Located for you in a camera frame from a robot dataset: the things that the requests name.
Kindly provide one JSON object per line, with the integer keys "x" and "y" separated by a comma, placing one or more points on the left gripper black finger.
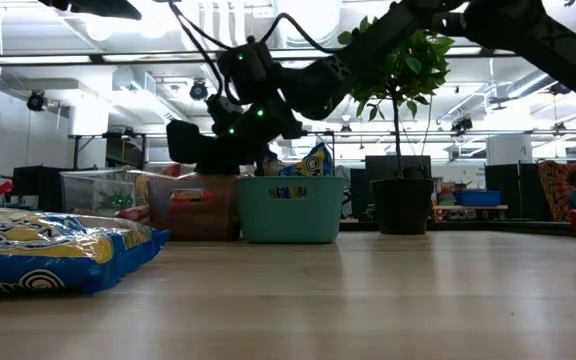
{"x": 103, "y": 7}

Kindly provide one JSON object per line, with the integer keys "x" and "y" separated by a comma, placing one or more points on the blue Maruchan ramen packet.
{"x": 58, "y": 250}
{"x": 288, "y": 192}
{"x": 313, "y": 162}

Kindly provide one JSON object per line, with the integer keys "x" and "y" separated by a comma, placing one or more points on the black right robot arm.
{"x": 543, "y": 35}

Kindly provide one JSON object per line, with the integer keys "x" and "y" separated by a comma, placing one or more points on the teal plastic bin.
{"x": 293, "y": 220}

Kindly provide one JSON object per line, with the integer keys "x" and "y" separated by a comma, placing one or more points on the black ceiling spotlight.
{"x": 198, "y": 90}
{"x": 559, "y": 89}
{"x": 36, "y": 100}

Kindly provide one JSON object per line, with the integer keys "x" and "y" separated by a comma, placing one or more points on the black box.
{"x": 378, "y": 167}

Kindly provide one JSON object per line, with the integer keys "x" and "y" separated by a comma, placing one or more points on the black plant pot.
{"x": 402, "y": 205}

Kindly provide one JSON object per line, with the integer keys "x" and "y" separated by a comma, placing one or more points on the green leafy small tree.
{"x": 403, "y": 65}

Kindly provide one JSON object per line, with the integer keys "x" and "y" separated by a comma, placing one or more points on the black cabinet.
{"x": 38, "y": 187}

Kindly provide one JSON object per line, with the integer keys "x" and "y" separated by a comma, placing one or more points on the black ceiling device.
{"x": 462, "y": 124}

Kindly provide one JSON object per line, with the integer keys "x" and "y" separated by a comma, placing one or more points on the low wooden shelf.
{"x": 468, "y": 207}

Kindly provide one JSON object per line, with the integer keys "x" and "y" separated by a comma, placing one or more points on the blue storage bin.
{"x": 478, "y": 198}

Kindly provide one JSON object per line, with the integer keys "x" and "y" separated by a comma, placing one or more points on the black office partition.
{"x": 508, "y": 182}

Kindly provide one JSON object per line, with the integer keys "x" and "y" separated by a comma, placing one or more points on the patterned orange cloth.
{"x": 555, "y": 185}

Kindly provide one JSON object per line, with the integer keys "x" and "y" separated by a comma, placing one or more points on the black metal frame stand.
{"x": 75, "y": 150}

